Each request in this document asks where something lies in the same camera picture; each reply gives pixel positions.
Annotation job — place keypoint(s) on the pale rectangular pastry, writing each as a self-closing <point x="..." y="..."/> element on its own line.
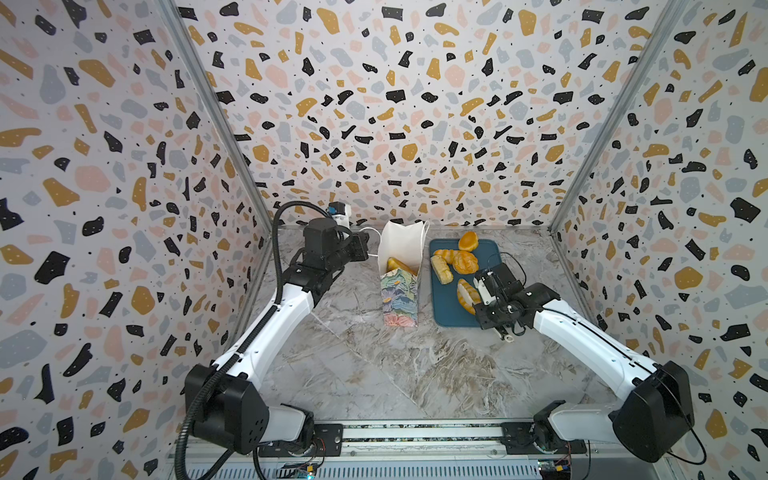
<point x="442" y="270"/>

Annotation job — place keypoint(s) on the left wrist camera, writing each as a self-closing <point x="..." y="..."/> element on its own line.
<point x="340" y="212"/>

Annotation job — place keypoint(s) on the floral paper bag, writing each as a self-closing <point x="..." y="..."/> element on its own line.
<point x="399" y="289"/>

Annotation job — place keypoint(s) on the small round bun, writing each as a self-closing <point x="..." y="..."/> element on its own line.
<point x="469" y="242"/>

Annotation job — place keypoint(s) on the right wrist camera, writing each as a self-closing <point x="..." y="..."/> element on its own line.
<point x="485" y="283"/>

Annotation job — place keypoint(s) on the striped croissant bread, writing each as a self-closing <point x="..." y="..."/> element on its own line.
<point x="467" y="296"/>

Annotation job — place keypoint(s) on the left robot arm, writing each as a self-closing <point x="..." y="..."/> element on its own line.
<point x="223" y="401"/>

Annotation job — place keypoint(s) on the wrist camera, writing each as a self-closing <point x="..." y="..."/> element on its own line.
<point x="485" y="283"/>
<point x="340" y="212"/>

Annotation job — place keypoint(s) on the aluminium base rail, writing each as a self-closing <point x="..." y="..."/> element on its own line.
<point x="443" y="449"/>

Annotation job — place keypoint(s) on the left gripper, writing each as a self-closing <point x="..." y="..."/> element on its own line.
<point x="357" y="240"/>

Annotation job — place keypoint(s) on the small yellow bread roll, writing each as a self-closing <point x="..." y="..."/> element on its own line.
<point x="395" y="264"/>

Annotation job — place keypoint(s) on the twisted bread stick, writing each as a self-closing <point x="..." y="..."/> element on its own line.
<point x="447" y="255"/>

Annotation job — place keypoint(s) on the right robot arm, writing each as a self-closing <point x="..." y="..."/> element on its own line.
<point x="653" y="409"/>

